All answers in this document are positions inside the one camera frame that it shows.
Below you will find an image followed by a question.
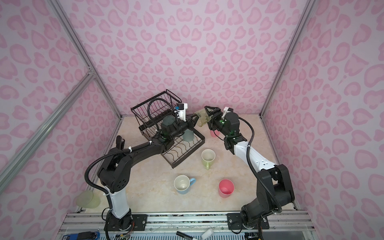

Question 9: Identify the pink cup at back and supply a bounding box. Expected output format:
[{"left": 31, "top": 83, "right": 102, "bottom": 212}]
[{"left": 210, "top": 130, "right": 220, "bottom": 138}]

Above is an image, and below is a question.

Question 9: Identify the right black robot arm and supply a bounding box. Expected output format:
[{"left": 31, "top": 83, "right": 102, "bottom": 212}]
[{"left": 205, "top": 106, "right": 295, "bottom": 231}]

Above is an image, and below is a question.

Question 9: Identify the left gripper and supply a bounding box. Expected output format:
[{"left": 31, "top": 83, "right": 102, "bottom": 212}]
[{"left": 170, "top": 112, "right": 200, "bottom": 141}]

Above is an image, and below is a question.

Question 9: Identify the black stapler left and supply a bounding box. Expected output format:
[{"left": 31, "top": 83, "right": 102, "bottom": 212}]
[{"left": 116, "top": 135, "right": 125, "bottom": 150}]

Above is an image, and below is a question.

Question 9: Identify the green transparent cup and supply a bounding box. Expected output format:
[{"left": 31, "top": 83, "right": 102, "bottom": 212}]
[{"left": 195, "top": 109, "right": 211, "bottom": 127}]

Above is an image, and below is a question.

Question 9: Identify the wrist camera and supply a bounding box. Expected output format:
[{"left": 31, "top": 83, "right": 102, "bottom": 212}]
[
  {"left": 175, "top": 103, "right": 188, "bottom": 122},
  {"left": 222, "top": 107, "right": 233, "bottom": 119}
]

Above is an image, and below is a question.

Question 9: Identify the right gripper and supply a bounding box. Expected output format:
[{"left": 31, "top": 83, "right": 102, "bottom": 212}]
[{"left": 204, "top": 106, "right": 232, "bottom": 138}]

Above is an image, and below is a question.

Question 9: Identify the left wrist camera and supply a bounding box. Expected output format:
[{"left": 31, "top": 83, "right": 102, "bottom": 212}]
[{"left": 175, "top": 103, "right": 188, "bottom": 122}]

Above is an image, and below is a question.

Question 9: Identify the pink cup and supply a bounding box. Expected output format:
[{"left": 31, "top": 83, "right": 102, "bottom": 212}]
[
  {"left": 210, "top": 130, "right": 220, "bottom": 138},
  {"left": 219, "top": 179, "right": 235, "bottom": 198}
]

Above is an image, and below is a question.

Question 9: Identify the teal frosted tumbler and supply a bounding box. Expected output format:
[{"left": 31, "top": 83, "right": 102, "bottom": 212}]
[
  {"left": 161, "top": 115, "right": 177, "bottom": 135},
  {"left": 183, "top": 129, "right": 195, "bottom": 142}
]

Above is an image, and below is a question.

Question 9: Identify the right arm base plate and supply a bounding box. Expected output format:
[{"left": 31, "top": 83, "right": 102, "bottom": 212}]
[{"left": 226, "top": 213, "right": 270, "bottom": 232}]

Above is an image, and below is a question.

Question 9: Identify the pink cup near front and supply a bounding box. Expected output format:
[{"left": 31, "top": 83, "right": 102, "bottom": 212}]
[{"left": 219, "top": 179, "right": 235, "bottom": 198}]

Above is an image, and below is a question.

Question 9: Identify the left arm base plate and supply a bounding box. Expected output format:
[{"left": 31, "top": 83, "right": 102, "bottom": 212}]
[{"left": 104, "top": 214, "right": 148, "bottom": 232}]

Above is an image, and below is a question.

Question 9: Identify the blue black tool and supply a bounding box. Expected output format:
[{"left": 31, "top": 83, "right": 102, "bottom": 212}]
[{"left": 62, "top": 232, "right": 100, "bottom": 240}]

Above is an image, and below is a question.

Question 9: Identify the light green mug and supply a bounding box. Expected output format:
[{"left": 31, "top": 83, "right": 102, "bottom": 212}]
[{"left": 201, "top": 149, "right": 216, "bottom": 170}]

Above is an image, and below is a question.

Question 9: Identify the black marker pen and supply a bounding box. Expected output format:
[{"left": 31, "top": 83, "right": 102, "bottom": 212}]
[{"left": 176, "top": 231, "right": 197, "bottom": 240}]

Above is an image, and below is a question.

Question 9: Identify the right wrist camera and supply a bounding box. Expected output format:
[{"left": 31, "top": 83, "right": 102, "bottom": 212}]
[{"left": 222, "top": 107, "right": 233, "bottom": 119}]

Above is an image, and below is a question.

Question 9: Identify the blue mug white inside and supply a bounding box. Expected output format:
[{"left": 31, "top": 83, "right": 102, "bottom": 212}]
[{"left": 174, "top": 175, "right": 196, "bottom": 195}]

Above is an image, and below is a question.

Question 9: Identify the black wire dish rack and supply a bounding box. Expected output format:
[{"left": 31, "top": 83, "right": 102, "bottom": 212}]
[{"left": 131, "top": 90, "right": 205, "bottom": 169}]

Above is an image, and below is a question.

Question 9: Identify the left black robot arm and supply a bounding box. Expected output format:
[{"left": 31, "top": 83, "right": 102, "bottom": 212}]
[{"left": 84, "top": 103, "right": 197, "bottom": 232}]

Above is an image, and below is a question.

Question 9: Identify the white small bottle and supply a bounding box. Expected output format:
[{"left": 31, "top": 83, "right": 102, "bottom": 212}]
[{"left": 201, "top": 228, "right": 214, "bottom": 240}]

